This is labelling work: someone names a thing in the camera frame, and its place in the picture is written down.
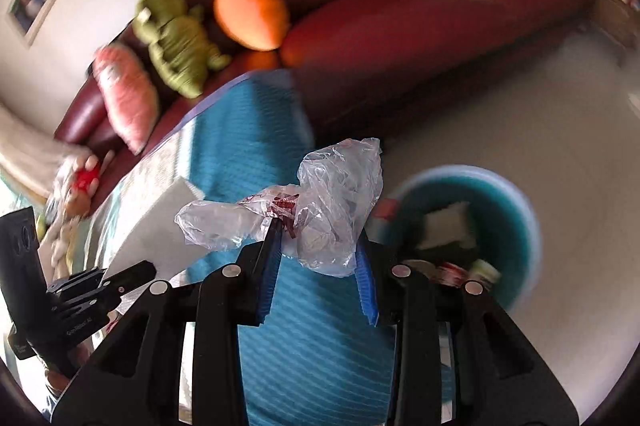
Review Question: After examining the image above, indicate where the clear plastic bag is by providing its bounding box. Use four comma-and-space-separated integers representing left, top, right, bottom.
175, 137, 383, 277

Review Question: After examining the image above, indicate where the green dinosaur plush toy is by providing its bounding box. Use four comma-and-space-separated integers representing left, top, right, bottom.
132, 0, 233, 99

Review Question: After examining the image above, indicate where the white printed tablecloth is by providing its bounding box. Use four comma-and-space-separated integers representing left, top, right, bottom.
40, 106, 246, 426

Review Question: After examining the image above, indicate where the white paper sheet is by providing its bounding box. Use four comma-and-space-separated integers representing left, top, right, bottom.
107, 178, 206, 279

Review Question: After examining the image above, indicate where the plush doll with red clothes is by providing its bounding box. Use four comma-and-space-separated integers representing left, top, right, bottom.
47, 150, 116, 227

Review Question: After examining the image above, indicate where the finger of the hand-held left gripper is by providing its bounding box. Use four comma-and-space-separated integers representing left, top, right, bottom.
100, 260, 156, 298

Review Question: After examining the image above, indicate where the blue patterned cloth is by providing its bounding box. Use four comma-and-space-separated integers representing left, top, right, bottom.
187, 71, 456, 426

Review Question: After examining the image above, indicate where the white supplement bottle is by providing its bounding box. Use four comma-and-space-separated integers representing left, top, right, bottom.
470, 257, 502, 292

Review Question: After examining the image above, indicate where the framed picture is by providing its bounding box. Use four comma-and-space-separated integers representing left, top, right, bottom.
6, 0, 60, 49

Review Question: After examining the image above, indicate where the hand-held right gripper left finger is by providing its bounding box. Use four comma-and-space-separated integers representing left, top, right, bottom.
52, 226, 282, 426

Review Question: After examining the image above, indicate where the white rabbit plush toy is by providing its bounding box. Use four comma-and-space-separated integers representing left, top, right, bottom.
37, 216, 76, 277

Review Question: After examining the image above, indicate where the teal plastic bucket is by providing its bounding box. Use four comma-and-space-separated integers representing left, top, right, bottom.
382, 163, 543, 312

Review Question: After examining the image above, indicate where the person's left hand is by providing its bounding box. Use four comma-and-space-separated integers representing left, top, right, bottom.
44, 348, 88, 409

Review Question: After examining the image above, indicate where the cream blanket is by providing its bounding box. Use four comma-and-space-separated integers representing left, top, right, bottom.
0, 106, 88, 197

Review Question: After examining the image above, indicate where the pink plush toy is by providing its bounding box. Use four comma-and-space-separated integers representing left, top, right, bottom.
92, 43, 161, 157

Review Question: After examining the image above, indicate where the red drink can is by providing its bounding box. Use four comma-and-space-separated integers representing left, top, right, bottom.
432, 262, 471, 289

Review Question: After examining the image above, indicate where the red leather sofa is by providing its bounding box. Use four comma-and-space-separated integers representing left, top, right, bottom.
52, 0, 598, 157

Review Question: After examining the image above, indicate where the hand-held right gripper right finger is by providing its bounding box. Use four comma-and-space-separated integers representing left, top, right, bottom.
355, 231, 576, 426

